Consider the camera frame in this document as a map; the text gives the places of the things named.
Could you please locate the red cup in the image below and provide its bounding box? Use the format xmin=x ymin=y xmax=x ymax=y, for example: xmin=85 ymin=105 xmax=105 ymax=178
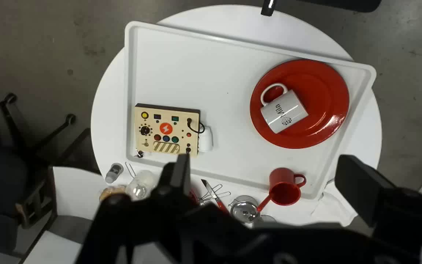
xmin=269 ymin=167 xmax=306 ymax=205

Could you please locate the clear measuring cup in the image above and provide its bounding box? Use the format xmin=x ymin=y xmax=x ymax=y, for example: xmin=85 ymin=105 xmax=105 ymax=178
xmin=127 ymin=170 xmax=158 ymax=200

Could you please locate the white plastic tray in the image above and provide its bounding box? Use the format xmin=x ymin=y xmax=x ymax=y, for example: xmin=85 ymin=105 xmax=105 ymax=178
xmin=124 ymin=21 xmax=376 ymax=199

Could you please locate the small metal pot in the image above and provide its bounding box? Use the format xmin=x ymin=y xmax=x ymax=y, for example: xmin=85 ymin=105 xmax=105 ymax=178
xmin=230 ymin=194 xmax=259 ymax=222

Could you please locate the salt shaker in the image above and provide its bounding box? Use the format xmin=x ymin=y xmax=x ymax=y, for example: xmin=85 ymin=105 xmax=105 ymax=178
xmin=105 ymin=162 xmax=123 ymax=183

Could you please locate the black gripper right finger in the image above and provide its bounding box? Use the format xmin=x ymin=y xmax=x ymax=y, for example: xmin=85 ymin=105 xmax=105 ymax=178
xmin=335 ymin=153 xmax=422 ymax=240

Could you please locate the red plate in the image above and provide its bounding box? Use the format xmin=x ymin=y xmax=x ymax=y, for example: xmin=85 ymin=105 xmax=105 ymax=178
xmin=249 ymin=58 xmax=349 ymax=148

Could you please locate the grey office chair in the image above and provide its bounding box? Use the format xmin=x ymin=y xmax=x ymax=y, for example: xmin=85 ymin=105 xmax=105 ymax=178
xmin=0 ymin=92 xmax=91 ymax=253

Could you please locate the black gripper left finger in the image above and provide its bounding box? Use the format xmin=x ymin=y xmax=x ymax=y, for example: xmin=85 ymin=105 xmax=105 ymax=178
xmin=155 ymin=153 xmax=190 ymax=194

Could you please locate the wooden busy board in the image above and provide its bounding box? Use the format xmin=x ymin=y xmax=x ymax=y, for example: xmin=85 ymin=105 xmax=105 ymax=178
xmin=132 ymin=102 xmax=205 ymax=155

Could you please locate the white mug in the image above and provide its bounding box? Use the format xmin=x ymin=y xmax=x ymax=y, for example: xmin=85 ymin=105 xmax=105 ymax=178
xmin=259 ymin=82 xmax=308 ymax=133

